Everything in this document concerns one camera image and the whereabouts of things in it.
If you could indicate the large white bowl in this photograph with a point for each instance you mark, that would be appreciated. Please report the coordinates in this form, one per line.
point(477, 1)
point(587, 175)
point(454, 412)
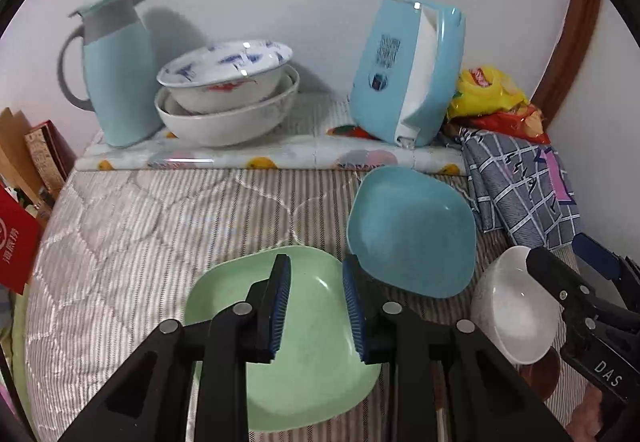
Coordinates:
point(225, 124)

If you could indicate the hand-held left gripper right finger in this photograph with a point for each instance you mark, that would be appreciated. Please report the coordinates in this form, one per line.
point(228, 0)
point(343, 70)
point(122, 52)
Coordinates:
point(352, 309)

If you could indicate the rolled fruit print mat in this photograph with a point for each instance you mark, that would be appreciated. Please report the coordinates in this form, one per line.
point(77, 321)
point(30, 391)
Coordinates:
point(225, 155)

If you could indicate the red paper bag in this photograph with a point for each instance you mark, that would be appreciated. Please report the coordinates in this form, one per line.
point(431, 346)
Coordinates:
point(15, 242)

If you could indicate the red snack bag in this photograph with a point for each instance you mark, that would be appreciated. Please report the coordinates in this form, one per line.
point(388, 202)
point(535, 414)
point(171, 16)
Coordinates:
point(515, 124)

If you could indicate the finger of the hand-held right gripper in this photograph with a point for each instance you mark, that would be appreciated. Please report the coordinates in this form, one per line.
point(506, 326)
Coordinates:
point(560, 284)
point(595, 257)

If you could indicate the patterned brown book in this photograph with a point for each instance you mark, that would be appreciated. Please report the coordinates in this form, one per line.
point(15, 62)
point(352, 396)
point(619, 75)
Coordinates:
point(50, 156)

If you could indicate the person's right hand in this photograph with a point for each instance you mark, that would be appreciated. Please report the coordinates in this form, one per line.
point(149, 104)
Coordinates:
point(587, 419)

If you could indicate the yellow snack bag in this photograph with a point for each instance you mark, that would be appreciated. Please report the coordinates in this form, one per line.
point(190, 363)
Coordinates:
point(482, 94)

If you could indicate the light blue square plate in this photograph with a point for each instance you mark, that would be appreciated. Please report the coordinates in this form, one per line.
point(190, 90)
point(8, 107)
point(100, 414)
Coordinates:
point(415, 232)

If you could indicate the brown paper bag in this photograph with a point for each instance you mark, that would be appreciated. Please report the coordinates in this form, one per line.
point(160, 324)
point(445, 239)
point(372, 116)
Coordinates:
point(15, 141)

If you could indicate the red print white bowl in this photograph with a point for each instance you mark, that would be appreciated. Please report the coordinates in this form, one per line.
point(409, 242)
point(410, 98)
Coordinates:
point(225, 96)

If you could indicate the small brown bowl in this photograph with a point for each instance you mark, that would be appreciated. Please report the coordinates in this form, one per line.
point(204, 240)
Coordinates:
point(542, 377)

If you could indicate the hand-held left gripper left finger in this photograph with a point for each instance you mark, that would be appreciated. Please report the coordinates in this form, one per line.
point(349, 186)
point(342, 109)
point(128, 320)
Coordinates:
point(280, 307)

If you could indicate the light green square plate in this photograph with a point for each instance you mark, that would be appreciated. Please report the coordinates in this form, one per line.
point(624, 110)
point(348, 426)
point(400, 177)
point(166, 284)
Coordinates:
point(310, 372)

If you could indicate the green cloth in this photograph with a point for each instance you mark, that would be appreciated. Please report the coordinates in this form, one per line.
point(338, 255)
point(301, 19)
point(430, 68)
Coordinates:
point(19, 347)

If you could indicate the striped quilted blanket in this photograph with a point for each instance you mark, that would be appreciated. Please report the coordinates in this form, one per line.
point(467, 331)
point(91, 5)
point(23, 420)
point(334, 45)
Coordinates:
point(150, 232)

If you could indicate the grey checked cloth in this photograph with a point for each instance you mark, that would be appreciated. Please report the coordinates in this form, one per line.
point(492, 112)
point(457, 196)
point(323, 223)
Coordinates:
point(520, 187)

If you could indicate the brown wooden door frame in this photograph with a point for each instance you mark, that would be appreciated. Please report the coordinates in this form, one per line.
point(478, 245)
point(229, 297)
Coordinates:
point(567, 41)

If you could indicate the light blue thermos jug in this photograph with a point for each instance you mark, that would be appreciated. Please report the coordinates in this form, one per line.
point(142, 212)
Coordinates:
point(117, 76)

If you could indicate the blue patterned white bowl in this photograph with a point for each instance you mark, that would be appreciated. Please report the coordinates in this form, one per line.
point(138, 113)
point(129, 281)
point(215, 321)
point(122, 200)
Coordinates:
point(220, 59)

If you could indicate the plain white bowl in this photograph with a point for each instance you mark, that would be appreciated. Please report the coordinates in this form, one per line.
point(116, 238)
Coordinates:
point(510, 317)

